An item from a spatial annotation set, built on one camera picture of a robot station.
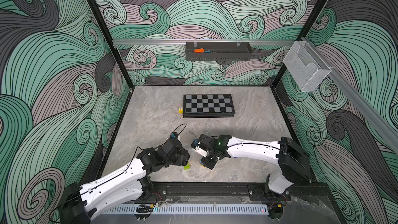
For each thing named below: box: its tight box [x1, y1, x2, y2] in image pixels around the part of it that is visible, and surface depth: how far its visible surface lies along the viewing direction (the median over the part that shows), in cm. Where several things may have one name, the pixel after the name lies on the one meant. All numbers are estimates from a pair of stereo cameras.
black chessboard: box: [182, 93, 236, 119], surface depth 106 cm
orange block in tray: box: [193, 48, 205, 53], surface depth 94 cm
